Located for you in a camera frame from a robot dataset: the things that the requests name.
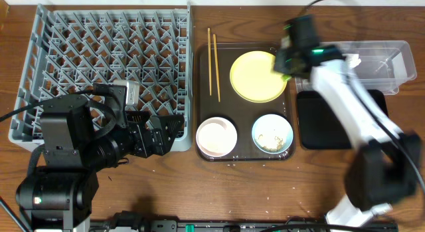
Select green snack wrapper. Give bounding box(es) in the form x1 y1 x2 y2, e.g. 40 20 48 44
282 75 292 81

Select light blue bowl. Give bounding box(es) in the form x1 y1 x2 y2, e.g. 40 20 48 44
252 114 294 154

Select rice and nut leftovers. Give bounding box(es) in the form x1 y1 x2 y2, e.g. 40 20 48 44
256 133 285 152

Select white paper napkin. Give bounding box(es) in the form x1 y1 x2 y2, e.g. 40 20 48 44
344 54 361 68

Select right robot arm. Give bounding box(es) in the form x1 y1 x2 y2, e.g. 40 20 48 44
274 15 424 231

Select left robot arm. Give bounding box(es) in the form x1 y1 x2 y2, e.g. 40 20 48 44
16 94 185 231

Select black waste tray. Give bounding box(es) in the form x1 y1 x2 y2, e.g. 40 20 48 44
296 89 389 150

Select grey dishwasher rack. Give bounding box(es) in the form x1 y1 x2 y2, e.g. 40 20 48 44
8 5 193 152

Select dark brown serving tray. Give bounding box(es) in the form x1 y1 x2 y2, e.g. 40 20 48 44
194 42 295 162

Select yellow plate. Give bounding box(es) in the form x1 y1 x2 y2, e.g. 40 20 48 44
230 51 287 103

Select clear plastic bin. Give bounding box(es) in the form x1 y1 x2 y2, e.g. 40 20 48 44
293 40 418 96

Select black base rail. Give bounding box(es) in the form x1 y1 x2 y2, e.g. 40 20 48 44
89 211 399 232

